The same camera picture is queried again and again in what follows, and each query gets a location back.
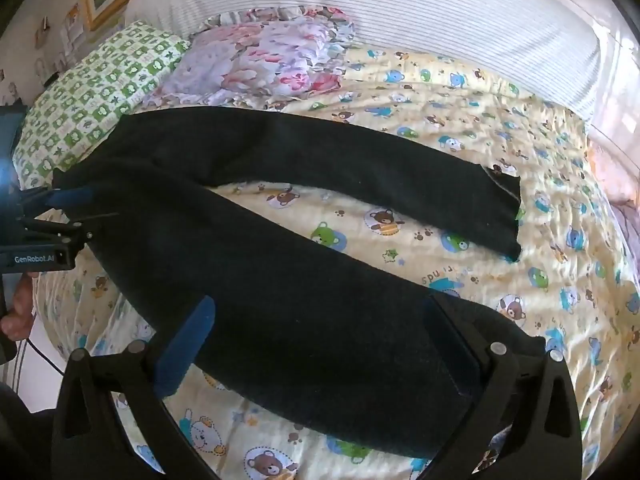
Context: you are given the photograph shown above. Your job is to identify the black cable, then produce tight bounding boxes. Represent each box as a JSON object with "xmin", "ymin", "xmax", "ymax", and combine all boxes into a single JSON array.
[{"xmin": 25, "ymin": 339, "xmax": 67, "ymax": 377}]

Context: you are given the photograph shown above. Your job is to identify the yellow bear print bedsheet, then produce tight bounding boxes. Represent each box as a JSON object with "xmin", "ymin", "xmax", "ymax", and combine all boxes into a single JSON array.
[{"xmin": 15, "ymin": 45, "xmax": 640, "ymax": 480}]

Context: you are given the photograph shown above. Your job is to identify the floral quilt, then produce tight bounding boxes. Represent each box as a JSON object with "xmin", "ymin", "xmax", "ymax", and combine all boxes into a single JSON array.
[{"xmin": 142, "ymin": 5, "xmax": 358, "ymax": 111}]

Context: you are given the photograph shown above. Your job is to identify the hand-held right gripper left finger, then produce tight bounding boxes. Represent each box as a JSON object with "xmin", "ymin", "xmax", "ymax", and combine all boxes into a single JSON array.
[{"xmin": 51, "ymin": 295, "xmax": 221, "ymax": 480}]

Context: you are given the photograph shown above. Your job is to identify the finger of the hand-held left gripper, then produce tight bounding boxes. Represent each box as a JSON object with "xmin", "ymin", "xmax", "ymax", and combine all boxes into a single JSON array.
[
  {"xmin": 21, "ymin": 211, "xmax": 121, "ymax": 243},
  {"xmin": 19, "ymin": 186, "xmax": 98, "ymax": 220}
]

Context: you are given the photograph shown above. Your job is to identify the green checked pillow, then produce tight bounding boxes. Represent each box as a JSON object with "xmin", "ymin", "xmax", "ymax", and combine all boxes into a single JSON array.
[{"xmin": 12, "ymin": 20, "xmax": 191, "ymax": 188}]

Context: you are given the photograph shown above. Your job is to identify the black pants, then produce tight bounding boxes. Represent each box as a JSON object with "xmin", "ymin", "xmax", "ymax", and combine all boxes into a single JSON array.
[{"xmin": 51, "ymin": 105, "xmax": 546, "ymax": 461}]

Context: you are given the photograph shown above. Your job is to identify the pink cloth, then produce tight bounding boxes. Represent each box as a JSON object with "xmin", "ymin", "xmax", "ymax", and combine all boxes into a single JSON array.
[{"xmin": 585, "ymin": 135, "xmax": 640, "ymax": 261}]

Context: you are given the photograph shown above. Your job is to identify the person's dark clothing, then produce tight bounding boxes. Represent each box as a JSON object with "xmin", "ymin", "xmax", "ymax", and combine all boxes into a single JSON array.
[{"xmin": 0, "ymin": 385, "xmax": 58, "ymax": 480}]

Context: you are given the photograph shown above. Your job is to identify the person's left hand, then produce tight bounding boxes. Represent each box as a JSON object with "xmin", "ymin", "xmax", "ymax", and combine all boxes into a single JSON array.
[{"xmin": 0, "ymin": 272, "xmax": 37, "ymax": 342}]

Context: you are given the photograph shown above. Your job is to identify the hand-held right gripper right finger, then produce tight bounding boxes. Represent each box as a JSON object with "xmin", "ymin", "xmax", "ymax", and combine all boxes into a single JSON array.
[{"xmin": 415, "ymin": 292, "xmax": 583, "ymax": 480}]

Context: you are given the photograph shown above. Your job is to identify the white striped pillow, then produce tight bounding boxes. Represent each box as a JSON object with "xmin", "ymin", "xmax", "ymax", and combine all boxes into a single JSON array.
[{"xmin": 122, "ymin": 0, "xmax": 606, "ymax": 126}]

